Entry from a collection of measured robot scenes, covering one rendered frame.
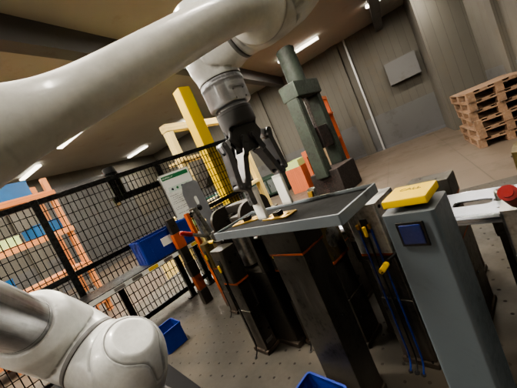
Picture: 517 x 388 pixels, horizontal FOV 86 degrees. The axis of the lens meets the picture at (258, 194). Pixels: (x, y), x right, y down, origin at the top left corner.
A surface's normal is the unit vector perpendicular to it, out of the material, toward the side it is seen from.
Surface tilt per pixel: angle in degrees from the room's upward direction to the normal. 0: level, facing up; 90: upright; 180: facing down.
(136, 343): 47
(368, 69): 90
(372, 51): 90
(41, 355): 106
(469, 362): 90
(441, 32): 90
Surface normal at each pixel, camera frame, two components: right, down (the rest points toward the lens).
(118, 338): 0.40, -0.83
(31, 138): 0.98, 0.13
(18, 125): 0.95, -0.12
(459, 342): -0.67, 0.37
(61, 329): 0.83, -0.26
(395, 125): -0.42, 0.29
